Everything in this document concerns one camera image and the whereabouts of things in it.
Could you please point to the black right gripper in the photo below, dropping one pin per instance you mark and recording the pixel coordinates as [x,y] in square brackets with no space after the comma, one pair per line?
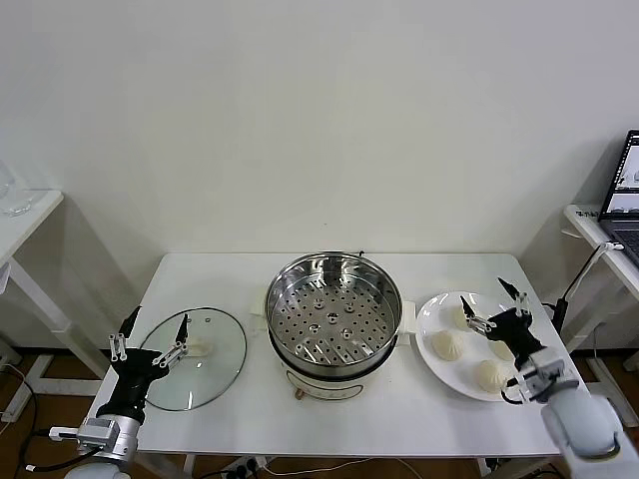
[514,332]

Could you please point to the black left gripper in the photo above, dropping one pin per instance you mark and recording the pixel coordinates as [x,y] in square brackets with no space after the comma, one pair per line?
[132,371]

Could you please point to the white steamed baozi bun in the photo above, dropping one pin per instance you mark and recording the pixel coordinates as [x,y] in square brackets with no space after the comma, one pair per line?
[491,376]
[500,350]
[447,345]
[458,319]

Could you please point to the round glass pot lid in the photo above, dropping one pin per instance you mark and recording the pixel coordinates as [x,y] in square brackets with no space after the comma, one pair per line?
[214,369]

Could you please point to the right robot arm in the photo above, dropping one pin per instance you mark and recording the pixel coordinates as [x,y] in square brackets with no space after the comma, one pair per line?
[579,424]

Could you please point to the perforated steel steamer basket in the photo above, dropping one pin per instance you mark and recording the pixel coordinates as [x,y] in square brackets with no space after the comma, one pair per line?
[384,299]

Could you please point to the black power adapter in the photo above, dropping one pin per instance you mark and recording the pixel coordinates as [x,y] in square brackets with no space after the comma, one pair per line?
[561,314]

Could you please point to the round white plate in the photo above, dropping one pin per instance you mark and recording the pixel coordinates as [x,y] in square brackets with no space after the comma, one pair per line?
[449,380]

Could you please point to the white side table with laptop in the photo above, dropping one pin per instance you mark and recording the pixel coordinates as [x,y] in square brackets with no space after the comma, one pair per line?
[581,224]

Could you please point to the long white floor power strip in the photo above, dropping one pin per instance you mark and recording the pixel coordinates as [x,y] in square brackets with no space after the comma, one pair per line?
[17,399]

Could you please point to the open grey laptop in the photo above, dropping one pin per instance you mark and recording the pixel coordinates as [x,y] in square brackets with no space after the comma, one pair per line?
[624,234]

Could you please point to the white power strip with plugs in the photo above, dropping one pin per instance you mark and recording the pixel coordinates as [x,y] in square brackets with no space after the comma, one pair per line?
[244,465]

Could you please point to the white side table with jar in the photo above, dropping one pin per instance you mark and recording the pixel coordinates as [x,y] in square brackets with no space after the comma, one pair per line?
[30,219]

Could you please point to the white electric cooker base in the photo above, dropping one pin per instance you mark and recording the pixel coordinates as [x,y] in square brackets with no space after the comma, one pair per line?
[324,390]

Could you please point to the clear glass jar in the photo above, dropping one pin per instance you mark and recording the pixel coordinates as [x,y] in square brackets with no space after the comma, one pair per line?
[12,204]

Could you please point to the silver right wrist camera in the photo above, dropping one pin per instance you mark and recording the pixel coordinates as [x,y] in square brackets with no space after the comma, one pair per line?
[549,374]

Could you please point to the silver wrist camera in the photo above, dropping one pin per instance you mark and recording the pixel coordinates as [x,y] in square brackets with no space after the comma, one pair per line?
[97,434]
[549,374]

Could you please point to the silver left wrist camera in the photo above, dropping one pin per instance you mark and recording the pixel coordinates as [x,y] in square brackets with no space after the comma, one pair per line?
[97,434]

